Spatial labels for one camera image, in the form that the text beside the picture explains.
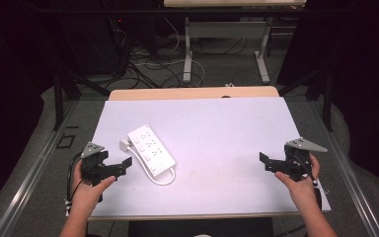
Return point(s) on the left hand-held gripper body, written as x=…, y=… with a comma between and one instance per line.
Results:
x=92, y=166

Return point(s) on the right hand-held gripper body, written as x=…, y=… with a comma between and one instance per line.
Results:
x=296, y=161

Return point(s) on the person's left hand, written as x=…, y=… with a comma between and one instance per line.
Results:
x=89, y=194

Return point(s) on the person's right hand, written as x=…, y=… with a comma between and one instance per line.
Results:
x=301, y=192

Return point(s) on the white power plug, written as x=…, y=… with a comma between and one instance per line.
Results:
x=124, y=145

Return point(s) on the white power strip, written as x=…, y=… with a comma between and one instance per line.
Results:
x=151, y=149

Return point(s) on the white table mat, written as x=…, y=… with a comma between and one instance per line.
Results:
x=217, y=141

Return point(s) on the black metal stand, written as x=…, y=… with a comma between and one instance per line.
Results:
x=322, y=92
x=62, y=92

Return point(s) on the person's dark clothing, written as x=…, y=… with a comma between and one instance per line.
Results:
x=200, y=227

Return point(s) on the white-legged desk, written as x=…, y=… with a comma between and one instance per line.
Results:
x=225, y=29

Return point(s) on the aluminium floor rail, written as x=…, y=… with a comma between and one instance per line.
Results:
x=29, y=177
x=348, y=171

